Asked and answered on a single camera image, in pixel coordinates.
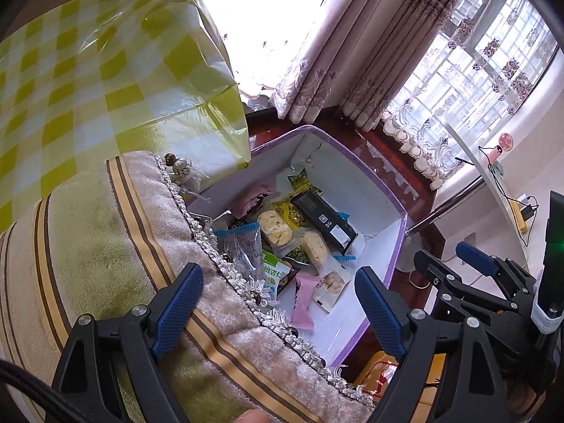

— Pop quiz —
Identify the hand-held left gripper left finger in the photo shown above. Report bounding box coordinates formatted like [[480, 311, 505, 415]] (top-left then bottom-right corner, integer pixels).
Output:
[[50, 262, 206, 423]]

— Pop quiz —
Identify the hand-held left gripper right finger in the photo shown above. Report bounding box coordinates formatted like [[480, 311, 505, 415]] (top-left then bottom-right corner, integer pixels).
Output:
[[354, 266, 514, 423]]

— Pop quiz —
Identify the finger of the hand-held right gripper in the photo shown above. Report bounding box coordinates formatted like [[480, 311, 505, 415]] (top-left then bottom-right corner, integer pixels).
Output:
[[455, 241, 536, 300], [413, 250, 507, 313]]

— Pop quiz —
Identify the white nut packet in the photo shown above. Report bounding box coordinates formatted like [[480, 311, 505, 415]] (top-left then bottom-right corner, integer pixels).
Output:
[[312, 270, 352, 313]]

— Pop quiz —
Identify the clear cookie packet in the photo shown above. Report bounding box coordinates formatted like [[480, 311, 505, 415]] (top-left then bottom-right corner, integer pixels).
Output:
[[256, 209, 296, 247], [300, 231, 336, 274]]

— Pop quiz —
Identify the small green pea packet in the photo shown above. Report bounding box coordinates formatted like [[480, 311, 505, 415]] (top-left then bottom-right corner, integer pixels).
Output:
[[282, 249, 309, 269], [287, 170, 323, 197]]

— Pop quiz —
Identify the green and white pea packet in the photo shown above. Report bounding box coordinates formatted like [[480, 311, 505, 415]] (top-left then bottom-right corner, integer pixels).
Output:
[[260, 249, 294, 302]]

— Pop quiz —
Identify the white box with purple rim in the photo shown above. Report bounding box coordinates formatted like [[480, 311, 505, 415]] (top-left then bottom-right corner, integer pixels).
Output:
[[183, 124, 408, 368]]

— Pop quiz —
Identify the yellow snack packet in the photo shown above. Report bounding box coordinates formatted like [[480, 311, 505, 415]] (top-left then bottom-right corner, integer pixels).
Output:
[[271, 200, 311, 230]]

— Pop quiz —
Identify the person's left hand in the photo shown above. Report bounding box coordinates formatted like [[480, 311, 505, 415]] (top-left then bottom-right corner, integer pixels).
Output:
[[231, 409, 270, 423]]

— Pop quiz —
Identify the chrome metal pole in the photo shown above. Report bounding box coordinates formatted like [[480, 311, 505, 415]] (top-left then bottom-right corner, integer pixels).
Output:
[[405, 175, 485, 235]]

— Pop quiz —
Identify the yellow power strip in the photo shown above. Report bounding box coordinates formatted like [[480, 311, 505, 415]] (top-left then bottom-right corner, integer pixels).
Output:
[[517, 194, 536, 234]]

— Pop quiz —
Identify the white curved table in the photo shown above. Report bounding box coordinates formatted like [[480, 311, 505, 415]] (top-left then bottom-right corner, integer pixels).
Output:
[[443, 121, 529, 247]]

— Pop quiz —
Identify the striped plush blanket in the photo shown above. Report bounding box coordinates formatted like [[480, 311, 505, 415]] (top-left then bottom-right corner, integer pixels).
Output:
[[0, 150, 375, 423]]

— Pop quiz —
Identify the pink desk fan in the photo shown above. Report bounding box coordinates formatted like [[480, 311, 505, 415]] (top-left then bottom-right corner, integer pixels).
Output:
[[487, 132, 516, 172]]

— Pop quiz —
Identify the white lace sheer curtain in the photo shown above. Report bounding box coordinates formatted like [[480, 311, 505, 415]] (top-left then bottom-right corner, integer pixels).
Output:
[[379, 0, 560, 190]]

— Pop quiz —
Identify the silver bead tassel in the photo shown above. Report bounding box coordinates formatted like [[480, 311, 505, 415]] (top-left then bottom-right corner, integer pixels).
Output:
[[163, 152, 214, 199]]

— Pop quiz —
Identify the pink patterned curtain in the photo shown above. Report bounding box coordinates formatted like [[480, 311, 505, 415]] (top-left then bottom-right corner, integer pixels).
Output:
[[269, 0, 498, 133]]

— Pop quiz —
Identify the yellow checked plastic tablecloth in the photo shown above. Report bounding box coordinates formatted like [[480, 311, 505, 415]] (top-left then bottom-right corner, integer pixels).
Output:
[[0, 0, 252, 234]]

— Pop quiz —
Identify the window with metal grille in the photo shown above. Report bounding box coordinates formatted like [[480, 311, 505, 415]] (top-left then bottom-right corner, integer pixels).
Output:
[[441, 0, 556, 111]]

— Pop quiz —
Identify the black power plug cable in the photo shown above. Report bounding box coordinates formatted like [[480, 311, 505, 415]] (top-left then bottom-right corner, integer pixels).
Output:
[[478, 145, 540, 247]]

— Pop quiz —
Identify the black braided cable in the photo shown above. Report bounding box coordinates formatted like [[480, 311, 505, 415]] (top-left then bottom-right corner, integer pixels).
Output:
[[0, 359, 58, 423]]

